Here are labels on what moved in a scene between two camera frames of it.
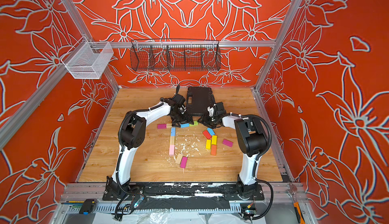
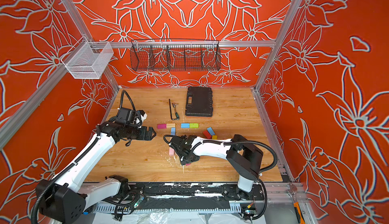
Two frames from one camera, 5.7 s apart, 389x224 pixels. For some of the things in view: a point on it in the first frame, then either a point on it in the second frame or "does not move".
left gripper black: x=185 y=120 -> x=150 y=135
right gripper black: x=207 y=120 -> x=183 y=159
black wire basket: x=175 y=54 does not move
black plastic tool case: x=198 y=99 does not move
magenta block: x=161 y=126 does not move
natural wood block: x=179 y=158 does not move
